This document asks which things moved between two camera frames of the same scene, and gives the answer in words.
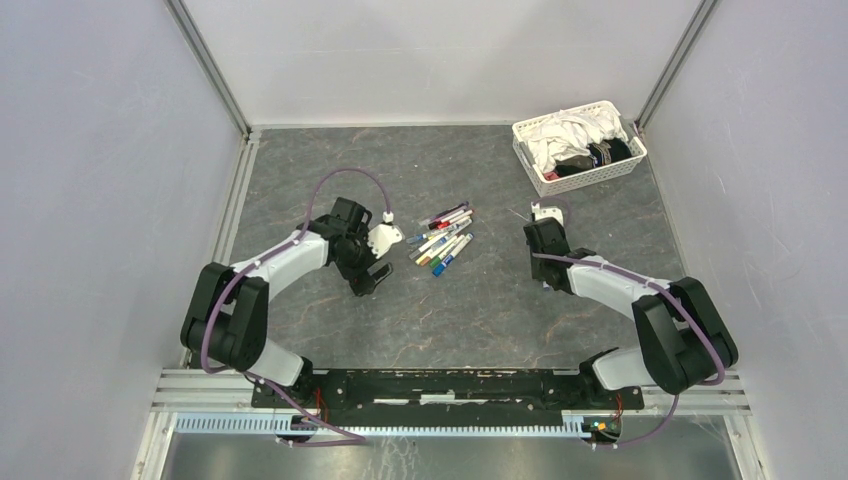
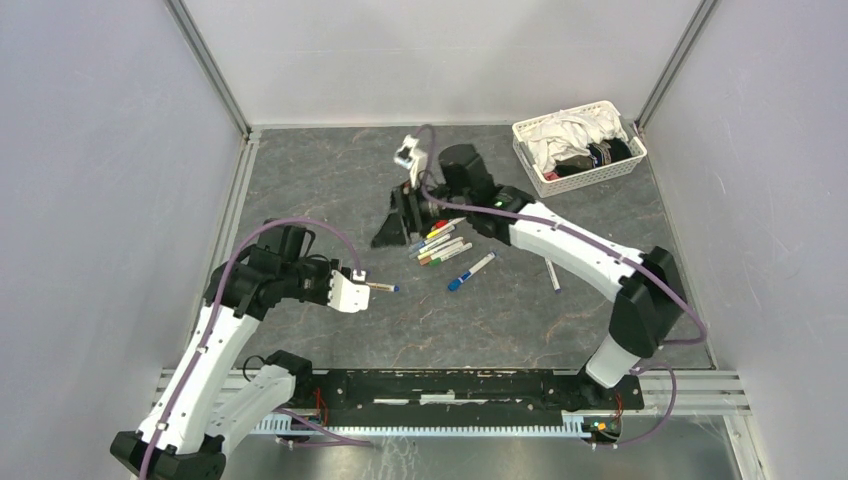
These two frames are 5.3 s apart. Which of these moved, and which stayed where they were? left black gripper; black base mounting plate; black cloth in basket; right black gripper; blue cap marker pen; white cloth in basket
Moved: left black gripper; right black gripper; blue cap marker pen
Stayed: black cloth in basket; white cloth in basket; black base mounting plate
